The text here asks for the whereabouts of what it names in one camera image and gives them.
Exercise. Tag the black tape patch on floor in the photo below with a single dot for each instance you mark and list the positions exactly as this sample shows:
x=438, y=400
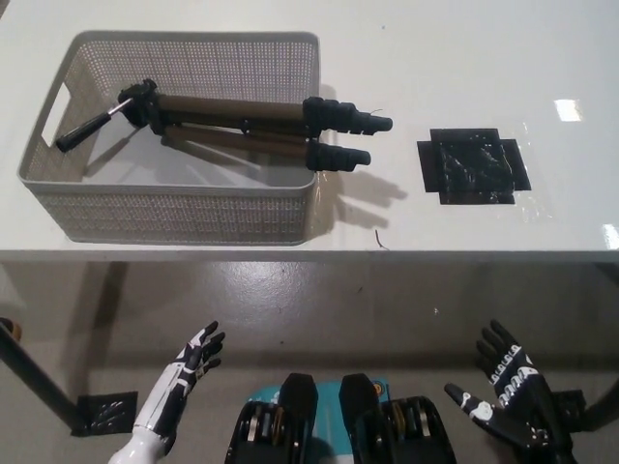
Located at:
x=573, y=403
x=104, y=411

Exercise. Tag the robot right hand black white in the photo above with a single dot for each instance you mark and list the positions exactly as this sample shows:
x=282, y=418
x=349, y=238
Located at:
x=522, y=401

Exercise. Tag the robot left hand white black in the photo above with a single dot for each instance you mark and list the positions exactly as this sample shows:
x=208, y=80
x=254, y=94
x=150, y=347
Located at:
x=193, y=360

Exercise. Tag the black tape patch on desk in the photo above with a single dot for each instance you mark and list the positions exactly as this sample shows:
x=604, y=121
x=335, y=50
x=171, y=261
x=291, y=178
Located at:
x=474, y=166

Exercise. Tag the robot body black teal blocks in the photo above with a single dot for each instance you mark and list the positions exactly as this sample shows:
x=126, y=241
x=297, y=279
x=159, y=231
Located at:
x=300, y=420

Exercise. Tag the bronze tripod with black head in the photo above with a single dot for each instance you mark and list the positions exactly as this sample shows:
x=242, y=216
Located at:
x=227, y=113

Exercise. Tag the black and orange round object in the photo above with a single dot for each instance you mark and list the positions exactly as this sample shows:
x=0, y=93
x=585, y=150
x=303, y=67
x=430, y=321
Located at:
x=15, y=329

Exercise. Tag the grey perforated plastic basket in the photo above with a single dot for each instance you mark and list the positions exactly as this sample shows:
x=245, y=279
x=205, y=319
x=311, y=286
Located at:
x=193, y=212

